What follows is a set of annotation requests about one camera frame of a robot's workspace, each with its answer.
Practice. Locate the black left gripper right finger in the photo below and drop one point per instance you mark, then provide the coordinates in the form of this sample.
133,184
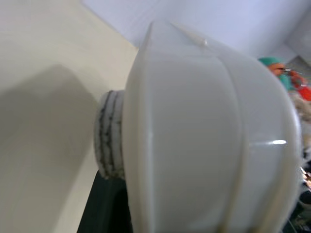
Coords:
305,174

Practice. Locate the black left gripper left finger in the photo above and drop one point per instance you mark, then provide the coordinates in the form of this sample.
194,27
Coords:
109,136

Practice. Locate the white plastic box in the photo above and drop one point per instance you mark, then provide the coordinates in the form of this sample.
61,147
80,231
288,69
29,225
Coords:
194,136

